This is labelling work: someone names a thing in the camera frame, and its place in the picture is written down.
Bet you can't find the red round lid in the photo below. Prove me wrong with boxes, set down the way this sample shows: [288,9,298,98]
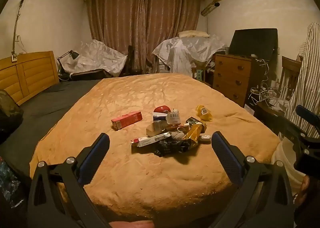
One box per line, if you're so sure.
[153,106,172,116]

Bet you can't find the wooden dresser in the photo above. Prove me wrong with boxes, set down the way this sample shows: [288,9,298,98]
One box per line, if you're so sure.
[214,54,253,107]

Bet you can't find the white red carton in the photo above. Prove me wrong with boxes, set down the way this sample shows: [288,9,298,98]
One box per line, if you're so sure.
[131,132,173,148]

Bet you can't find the small wooden stool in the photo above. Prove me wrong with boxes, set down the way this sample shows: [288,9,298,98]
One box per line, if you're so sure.
[191,68,213,85]

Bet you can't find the pink curtain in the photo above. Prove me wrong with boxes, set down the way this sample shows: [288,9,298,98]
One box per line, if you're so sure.
[85,0,202,76]

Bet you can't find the wooden chair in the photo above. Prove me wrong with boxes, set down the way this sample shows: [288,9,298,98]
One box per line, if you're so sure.
[277,56,304,101]

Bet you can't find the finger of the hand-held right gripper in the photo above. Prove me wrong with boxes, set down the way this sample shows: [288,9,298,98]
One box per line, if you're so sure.
[296,105,320,128]

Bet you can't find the white tissue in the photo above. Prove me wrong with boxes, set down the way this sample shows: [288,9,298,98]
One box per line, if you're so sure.
[172,129,187,141]

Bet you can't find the black desk lamp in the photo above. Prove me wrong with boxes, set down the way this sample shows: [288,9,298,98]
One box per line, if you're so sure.
[56,50,80,81]

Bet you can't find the wall cable conduit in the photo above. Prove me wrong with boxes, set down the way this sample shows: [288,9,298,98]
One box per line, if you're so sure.
[11,0,42,55]

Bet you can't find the tangle of white cables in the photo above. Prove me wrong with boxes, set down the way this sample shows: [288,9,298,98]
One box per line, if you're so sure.
[250,58,285,106]

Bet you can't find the white plastic bucket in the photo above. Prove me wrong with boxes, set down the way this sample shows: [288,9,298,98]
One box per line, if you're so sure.
[271,139,307,195]

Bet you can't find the cream pillow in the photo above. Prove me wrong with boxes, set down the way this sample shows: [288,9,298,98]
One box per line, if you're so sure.
[178,30,210,39]

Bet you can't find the yellow plastic packet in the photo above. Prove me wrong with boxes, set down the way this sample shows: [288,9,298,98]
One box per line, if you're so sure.
[195,104,214,121]

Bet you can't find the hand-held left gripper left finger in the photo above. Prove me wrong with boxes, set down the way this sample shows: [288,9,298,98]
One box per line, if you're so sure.
[27,132,112,228]

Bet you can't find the black flat monitor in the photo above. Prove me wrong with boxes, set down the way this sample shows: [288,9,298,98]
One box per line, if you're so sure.
[229,28,278,62]

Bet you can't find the long red box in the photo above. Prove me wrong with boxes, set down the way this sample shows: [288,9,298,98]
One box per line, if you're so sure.
[111,111,143,130]

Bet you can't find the grey white striped cloth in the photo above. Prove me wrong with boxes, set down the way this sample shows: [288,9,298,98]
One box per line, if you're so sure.
[285,22,320,138]

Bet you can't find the wooden headboard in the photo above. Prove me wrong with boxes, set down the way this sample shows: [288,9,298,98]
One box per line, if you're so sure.
[0,51,60,106]

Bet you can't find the patterned plastic bag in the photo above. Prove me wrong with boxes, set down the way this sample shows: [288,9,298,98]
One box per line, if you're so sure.
[0,159,23,208]

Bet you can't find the orange packet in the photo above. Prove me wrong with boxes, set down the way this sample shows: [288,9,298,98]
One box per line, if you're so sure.
[166,123,190,132]

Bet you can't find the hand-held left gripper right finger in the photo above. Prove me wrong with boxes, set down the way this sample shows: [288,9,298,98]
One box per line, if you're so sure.
[211,131,297,228]

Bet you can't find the dark wooden side table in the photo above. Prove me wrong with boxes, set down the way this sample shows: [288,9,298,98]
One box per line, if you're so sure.
[255,101,288,133]

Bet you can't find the dark grey bed sheet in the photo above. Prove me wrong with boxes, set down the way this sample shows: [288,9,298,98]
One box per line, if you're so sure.
[0,78,103,181]

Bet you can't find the dark plastic bag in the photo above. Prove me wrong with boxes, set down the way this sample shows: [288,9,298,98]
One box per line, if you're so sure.
[0,90,24,143]

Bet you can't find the crumpled white plastic cover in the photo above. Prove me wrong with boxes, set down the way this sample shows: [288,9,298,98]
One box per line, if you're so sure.
[61,39,128,77]
[152,34,228,75]

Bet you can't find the orange fleece blanket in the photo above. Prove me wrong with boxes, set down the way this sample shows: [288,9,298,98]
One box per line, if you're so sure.
[29,73,280,215]

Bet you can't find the black plastic wrapper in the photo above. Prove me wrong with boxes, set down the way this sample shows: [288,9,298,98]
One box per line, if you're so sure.
[153,139,193,157]

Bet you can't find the gold foil snack bag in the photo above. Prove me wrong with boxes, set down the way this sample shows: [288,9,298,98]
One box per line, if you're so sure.
[182,122,208,150]

